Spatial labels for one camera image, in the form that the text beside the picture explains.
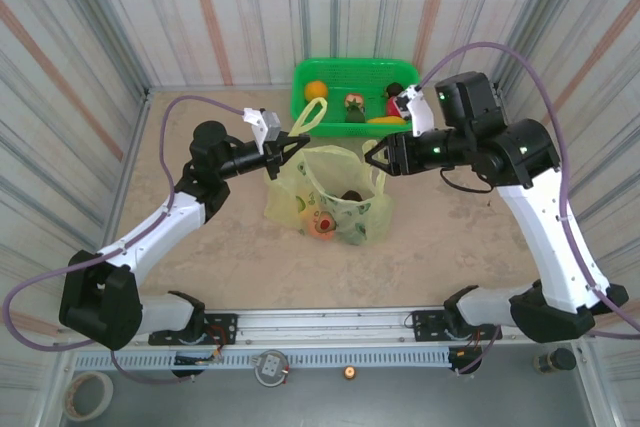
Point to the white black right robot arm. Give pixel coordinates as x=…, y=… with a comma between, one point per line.
x=545, y=237

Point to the fake yellow banana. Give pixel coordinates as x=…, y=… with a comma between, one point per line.
x=386, y=120

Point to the yellow printed plastic bag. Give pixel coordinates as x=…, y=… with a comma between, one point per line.
x=290, y=197

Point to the round white socket device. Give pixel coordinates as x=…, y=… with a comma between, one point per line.
x=271, y=366

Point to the beige tape roll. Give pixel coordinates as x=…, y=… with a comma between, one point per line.
x=102, y=397

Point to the aluminium mounting rail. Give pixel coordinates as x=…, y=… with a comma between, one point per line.
x=325, y=322

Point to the green plastic basket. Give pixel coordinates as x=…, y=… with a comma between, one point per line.
x=350, y=72

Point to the dark lidded jar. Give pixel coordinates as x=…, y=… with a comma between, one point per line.
x=555, y=361

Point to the fake yellow fruit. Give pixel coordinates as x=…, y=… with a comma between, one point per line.
x=302, y=219

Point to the small orange button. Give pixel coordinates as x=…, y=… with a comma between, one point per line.
x=349, y=373

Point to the fake orange fruit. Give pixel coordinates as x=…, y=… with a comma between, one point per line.
x=316, y=91

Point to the fake red fruit half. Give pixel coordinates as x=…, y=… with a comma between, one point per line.
x=354, y=100

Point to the fake dark green avocado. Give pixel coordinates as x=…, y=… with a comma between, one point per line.
x=356, y=116

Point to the fake brown fruit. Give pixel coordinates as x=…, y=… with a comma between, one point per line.
x=352, y=195

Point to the fake dark mangosteen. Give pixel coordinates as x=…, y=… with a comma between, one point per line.
x=395, y=90

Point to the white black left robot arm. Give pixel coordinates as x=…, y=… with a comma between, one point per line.
x=160, y=227

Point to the fake green fruit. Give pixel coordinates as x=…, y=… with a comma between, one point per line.
x=355, y=237

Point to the fake pink peach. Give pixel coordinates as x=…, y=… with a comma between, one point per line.
x=320, y=229

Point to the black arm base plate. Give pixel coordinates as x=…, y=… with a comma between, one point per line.
x=425, y=327
x=225, y=322

